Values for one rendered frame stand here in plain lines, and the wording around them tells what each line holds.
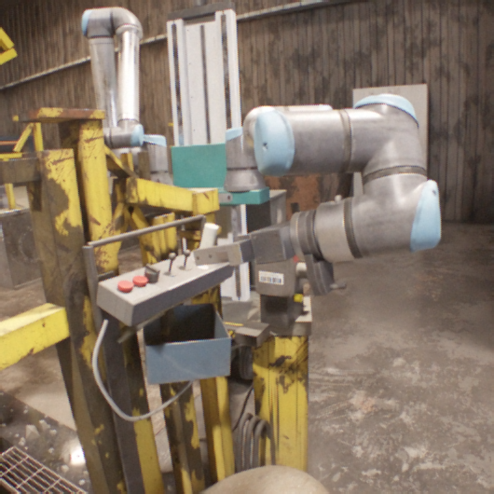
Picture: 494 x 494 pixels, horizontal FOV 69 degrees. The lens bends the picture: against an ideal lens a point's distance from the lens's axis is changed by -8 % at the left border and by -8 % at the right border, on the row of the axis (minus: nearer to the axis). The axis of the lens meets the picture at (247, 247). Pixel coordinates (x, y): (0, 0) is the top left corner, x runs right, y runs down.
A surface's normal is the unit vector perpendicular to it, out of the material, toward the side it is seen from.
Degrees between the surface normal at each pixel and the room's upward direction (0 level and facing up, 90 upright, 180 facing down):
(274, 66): 90
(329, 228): 75
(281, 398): 90
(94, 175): 90
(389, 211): 70
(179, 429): 90
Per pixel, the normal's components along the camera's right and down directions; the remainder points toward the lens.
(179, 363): 0.29, 0.29
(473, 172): -0.47, 0.24
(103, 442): 0.88, 0.07
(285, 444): -0.12, 0.25
